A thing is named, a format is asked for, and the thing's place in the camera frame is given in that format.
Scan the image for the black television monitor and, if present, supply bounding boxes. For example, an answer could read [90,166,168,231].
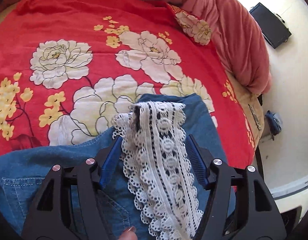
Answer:
[249,2,292,49]

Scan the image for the blue object on floor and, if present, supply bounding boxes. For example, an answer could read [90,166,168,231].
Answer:
[265,110,283,140]

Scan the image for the red floral blanket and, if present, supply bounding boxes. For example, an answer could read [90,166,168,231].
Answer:
[0,0,257,188]

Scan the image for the blue denim pants lace hem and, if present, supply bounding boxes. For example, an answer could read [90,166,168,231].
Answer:
[0,94,226,239]

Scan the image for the beige bed sheet mattress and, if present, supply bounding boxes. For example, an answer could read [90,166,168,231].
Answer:
[226,71,265,148]

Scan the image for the salmon pink comforter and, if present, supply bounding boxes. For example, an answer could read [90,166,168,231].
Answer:
[0,0,272,94]

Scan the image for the left hand red nails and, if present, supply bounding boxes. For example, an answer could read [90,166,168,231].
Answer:
[118,226,138,240]

